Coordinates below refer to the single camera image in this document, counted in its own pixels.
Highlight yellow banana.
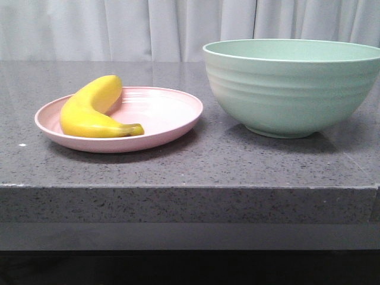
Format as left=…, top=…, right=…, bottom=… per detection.
left=60, top=75, right=144, bottom=138

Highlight pink plate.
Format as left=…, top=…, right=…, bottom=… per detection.
left=34, top=87, right=203, bottom=153

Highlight green bowl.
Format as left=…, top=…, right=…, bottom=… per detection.
left=203, top=39, right=379, bottom=138

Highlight white curtain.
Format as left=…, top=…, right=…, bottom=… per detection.
left=1, top=1, right=379, bottom=62

